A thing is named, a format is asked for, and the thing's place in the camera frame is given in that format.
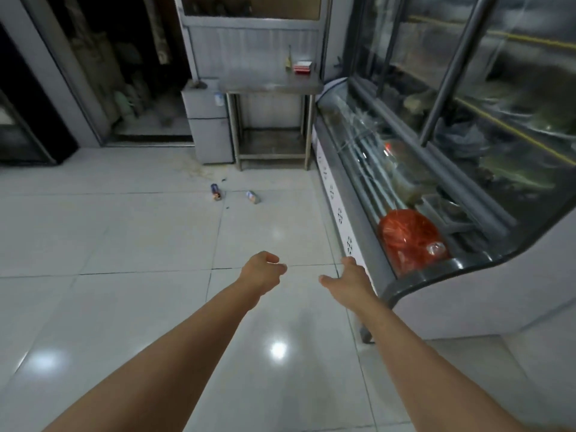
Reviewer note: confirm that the green glass bottle yellow label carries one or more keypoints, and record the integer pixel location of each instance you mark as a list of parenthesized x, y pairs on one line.
[(288, 62)]

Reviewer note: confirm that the person's right forearm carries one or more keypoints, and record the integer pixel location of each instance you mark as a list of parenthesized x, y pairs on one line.
[(427, 377)]

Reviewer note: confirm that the grey curtain yellow swirl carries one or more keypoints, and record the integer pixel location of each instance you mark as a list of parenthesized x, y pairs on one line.
[(157, 31)]

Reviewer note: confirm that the person's right hand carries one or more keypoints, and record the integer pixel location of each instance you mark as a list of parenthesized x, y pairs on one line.
[(355, 285)]

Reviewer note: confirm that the stack of white red plates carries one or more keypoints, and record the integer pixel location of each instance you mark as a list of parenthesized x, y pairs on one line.
[(303, 67)]

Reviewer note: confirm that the glass display freezer snowflake print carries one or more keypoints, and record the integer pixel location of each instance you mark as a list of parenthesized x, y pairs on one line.
[(450, 287)]

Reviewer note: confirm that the small silver fridge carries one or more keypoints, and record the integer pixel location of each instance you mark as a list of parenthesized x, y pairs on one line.
[(209, 139)]

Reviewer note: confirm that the black glass cabinet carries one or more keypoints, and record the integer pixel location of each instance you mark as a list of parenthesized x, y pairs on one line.
[(27, 121)]

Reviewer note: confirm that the white chest freezer green print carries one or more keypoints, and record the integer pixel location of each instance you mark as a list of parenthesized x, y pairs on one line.
[(96, 62)]

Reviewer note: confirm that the grey metal door frame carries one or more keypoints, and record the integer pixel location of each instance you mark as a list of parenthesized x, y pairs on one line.
[(185, 40)]

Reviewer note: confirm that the green white can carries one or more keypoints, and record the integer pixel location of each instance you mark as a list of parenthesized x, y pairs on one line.
[(253, 197)]

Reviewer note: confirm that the blue white crushed can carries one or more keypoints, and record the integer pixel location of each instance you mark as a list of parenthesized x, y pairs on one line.
[(216, 192)]

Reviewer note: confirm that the stainless steel table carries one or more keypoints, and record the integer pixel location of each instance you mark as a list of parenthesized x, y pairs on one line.
[(270, 84)]

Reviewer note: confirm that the red plastic bag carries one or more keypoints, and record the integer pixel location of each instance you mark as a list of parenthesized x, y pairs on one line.
[(409, 240)]

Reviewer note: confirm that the person's left hand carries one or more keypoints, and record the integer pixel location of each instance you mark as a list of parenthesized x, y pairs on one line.
[(261, 269)]

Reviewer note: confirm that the person's left forearm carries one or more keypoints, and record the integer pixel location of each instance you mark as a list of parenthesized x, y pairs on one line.
[(157, 373)]

